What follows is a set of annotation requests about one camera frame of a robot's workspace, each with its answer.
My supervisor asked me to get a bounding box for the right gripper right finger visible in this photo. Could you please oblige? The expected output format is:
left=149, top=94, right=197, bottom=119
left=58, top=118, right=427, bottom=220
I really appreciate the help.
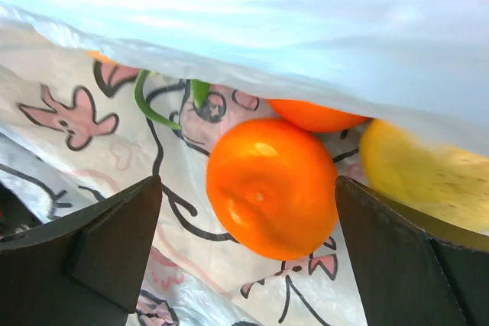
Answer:
left=335, top=176, right=488, bottom=325

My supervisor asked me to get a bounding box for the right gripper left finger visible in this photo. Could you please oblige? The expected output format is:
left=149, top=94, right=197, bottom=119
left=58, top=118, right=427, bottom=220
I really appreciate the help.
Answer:
left=1, top=176, right=162, bottom=326

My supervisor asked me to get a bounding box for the orange tangerine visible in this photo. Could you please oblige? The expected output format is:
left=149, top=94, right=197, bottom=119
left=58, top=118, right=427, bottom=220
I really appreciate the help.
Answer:
left=206, top=118, right=338, bottom=260
left=267, top=99, right=368, bottom=133

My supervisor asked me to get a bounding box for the blue plastic bag with fruit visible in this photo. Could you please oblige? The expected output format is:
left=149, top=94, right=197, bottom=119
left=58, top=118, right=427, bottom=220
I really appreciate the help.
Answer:
left=1, top=0, right=488, bottom=325

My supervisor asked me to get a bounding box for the red dragon fruit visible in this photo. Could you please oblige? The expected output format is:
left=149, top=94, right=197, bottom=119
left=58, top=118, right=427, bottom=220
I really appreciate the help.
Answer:
left=133, top=69, right=211, bottom=131

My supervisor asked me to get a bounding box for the yellow lemon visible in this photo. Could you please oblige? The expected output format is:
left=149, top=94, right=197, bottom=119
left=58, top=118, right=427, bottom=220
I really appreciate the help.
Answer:
left=359, top=119, right=488, bottom=234

